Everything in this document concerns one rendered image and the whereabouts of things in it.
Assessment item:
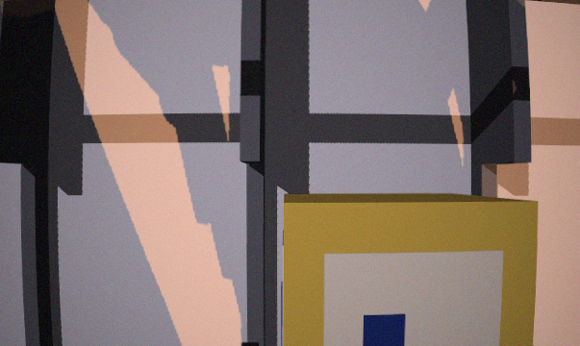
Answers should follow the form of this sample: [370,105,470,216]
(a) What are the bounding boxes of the yellow butter carton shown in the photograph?
[283,193,538,346]

